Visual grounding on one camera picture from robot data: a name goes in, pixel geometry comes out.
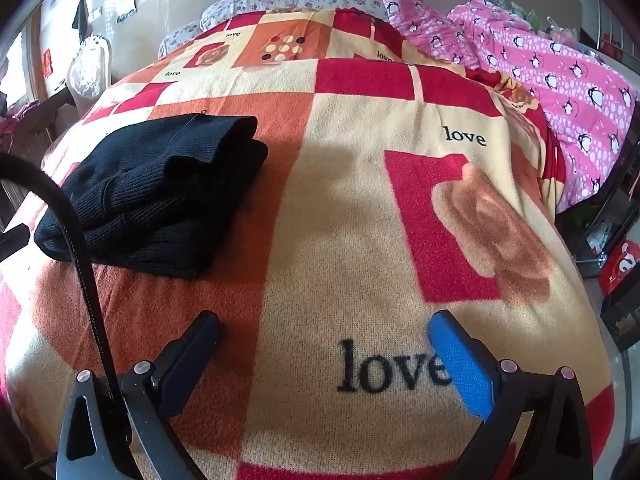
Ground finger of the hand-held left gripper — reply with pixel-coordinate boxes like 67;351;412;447
0;226;30;262

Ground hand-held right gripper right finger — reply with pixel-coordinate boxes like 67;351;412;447
427;310;601;480

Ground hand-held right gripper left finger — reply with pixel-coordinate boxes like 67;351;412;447
57;310;223;480

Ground black pants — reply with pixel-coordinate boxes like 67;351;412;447
34;114;270;278

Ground black paper bag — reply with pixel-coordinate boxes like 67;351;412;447
599;294;640;353

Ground red orange printed blanket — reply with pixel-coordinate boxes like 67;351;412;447
0;7;618;480

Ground white lace covered chair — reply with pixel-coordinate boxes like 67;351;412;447
66;34;114;112

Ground red shopping bag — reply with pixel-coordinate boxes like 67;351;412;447
597;239;640;302

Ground dark hanging garment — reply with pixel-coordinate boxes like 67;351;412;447
71;0;92;37

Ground pink penguin quilt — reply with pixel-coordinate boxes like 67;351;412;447
375;0;640;213

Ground pile of plastic bags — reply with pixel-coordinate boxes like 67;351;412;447
509;1;583;53

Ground floral bed sheet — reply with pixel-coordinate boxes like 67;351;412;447
158;0;391;58

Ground thick black cable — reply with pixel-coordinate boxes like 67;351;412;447
0;152;132;401

